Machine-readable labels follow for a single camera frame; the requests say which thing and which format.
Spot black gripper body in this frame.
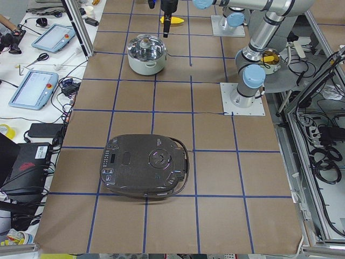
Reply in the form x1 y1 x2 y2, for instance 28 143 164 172
161 0 178 12

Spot yellow toy corn cob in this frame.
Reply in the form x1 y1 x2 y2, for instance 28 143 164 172
160 16 185 24

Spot glass pot lid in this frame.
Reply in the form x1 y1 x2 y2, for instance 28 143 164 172
127 34 167 62

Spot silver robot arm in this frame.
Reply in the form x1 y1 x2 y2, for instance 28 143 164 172
160 1 245 38
193 0 314 108

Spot white electric cooking pot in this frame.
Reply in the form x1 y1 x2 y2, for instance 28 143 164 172
127 34 167 76

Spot white pot with yellow items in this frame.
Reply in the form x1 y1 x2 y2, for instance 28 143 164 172
259 49 281 75

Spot white paper cup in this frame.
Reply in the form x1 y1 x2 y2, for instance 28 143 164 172
84 6 95 19

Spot upper blue teach pendant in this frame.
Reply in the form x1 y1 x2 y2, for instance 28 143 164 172
31 24 75 53

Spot blue teach pendant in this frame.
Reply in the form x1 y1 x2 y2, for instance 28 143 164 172
31 24 75 53
9 70 59 110

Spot dark brown rice cooker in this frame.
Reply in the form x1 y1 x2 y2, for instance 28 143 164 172
100 134 189 198

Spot lower blue teach pendant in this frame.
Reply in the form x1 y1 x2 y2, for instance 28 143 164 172
9 70 59 110

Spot black power adapter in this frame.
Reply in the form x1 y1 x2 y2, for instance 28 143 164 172
27 123 63 138

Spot yellow tape roll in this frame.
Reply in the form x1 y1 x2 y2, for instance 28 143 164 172
0 124 16 140

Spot black computer box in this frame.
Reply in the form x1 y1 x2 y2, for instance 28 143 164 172
1 134 52 196

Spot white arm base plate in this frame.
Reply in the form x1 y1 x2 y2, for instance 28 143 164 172
220 83 265 116
211 13 245 37

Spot aluminium frame post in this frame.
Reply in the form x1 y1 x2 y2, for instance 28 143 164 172
61 0 94 58

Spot black handled scissors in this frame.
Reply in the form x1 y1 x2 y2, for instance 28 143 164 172
28 52 50 66

